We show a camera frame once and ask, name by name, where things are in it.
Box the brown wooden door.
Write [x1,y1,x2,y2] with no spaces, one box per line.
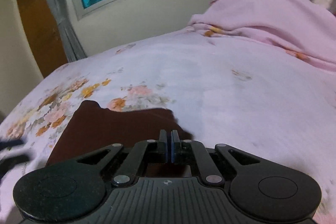
[17,0,68,77]

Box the floral pink bed sheet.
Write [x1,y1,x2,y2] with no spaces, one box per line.
[1,28,335,223]

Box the dark maroon long-sleeve shirt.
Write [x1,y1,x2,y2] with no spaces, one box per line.
[46,101,193,166]

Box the pink blanket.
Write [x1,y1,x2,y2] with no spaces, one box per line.
[188,0,335,72]

